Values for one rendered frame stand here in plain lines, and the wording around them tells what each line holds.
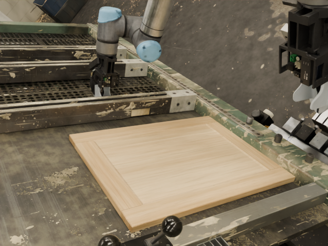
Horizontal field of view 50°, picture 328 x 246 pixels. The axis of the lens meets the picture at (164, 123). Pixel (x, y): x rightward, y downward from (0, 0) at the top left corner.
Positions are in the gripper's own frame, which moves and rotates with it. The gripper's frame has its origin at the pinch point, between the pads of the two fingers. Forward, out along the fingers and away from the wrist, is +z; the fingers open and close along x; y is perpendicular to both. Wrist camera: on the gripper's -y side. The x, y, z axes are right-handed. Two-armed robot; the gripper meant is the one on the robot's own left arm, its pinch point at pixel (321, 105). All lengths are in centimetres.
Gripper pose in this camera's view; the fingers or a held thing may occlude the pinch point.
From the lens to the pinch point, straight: 69.1
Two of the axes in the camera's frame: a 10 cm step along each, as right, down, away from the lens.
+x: 5.2, 4.4, -7.3
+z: 1.9, 7.7, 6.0
